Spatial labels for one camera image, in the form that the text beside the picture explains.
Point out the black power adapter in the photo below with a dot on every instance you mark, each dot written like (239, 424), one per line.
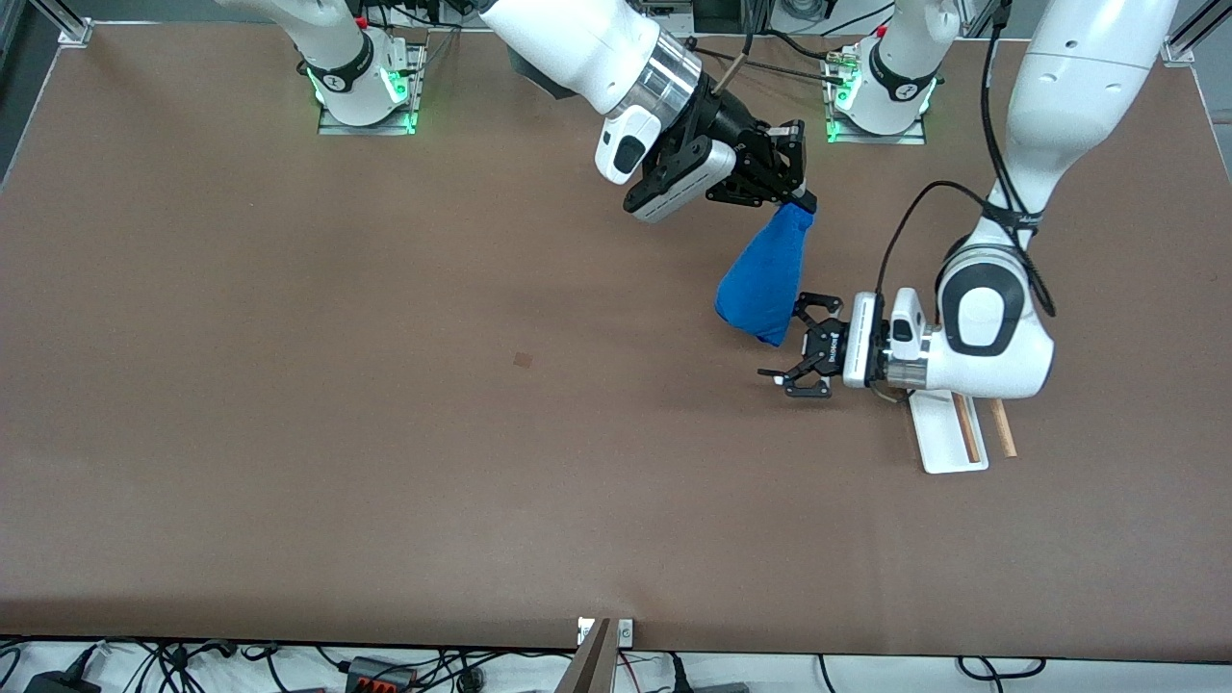
(58, 683)

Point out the white stand bracket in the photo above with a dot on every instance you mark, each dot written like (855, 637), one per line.
(626, 631)
(584, 630)

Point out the black equipment box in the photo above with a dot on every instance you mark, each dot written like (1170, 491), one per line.
(727, 14)

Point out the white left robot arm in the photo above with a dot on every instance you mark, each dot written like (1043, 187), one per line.
(1078, 96)

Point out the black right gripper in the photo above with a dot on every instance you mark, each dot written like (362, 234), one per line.
(733, 123)

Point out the black red power strip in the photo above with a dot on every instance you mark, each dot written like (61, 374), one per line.
(380, 676)

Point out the brown camera stand bar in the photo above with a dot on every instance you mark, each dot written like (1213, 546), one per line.
(592, 666)

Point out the white tray with wooden sticks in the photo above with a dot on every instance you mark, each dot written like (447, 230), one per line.
(938, 443)

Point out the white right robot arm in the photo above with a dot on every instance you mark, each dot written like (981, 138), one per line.
(577, 38)

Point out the blue microfiber towel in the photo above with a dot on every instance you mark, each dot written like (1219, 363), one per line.
(765, 279)

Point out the aluminium frame profile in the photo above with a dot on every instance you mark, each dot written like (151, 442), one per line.
(72, 29)
(1189, 38)

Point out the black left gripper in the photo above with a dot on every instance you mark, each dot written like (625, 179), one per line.
(827, 351)

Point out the wooden rack rod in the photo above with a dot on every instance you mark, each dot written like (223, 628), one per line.
(1004, 430)
(966, 428)

